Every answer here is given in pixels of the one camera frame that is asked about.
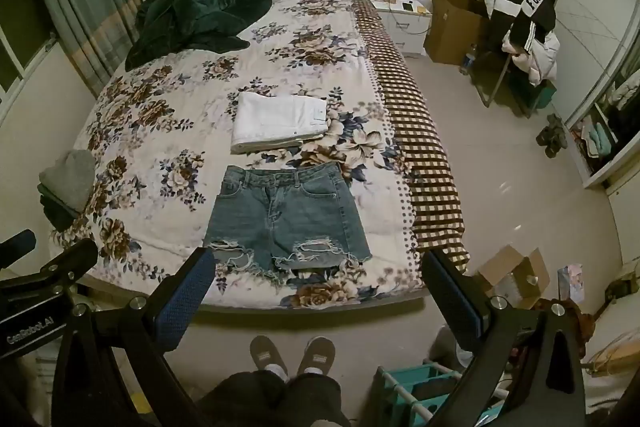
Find teal storage rack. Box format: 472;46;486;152
375;359;501;427

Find plastic water bottle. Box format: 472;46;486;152
459;44;479;76

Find dark green blanket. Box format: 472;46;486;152
125;0;274;72

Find ripped denim shorts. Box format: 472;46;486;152
202;161;374;286

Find small open cardboard box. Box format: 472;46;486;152
477;244;551;311

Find floral bed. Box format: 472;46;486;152
74;0;431;311

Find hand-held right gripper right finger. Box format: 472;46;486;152
422;248;587;427

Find metal folding chair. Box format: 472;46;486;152
472;42;557;118

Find grey knit cloth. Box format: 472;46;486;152
39;149;97;220

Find person's left grey slipper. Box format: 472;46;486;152
249;335;290;381

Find pink printed packet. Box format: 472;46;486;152
557;263;584;303

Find person's legs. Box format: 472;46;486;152
197;369;352;427

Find folded white pants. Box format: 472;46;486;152
230;92;330;154

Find person's grey slipper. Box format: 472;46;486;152
249;335;290;381
297;336;337;378

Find dark cloth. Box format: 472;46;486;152
37;184;82;232

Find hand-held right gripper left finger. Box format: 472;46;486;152
50;247;217;427

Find brown checkered bed sheet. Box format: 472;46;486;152
350;0;471;276

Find dark shoes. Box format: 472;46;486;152
536;113;569;159

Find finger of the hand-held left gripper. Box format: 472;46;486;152
0;238;99;296
0;229;37;261

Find window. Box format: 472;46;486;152
0;0;57;108

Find white wardrobe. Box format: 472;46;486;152
542;0;640;188

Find white nightstand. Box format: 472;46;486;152
369;0;434;58

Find large brown cardboard box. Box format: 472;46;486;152
424;0;494;66

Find chair with clothes pile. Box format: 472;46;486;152
475;0;562;86

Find person's right grey slipper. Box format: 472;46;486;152
297;336;337;378

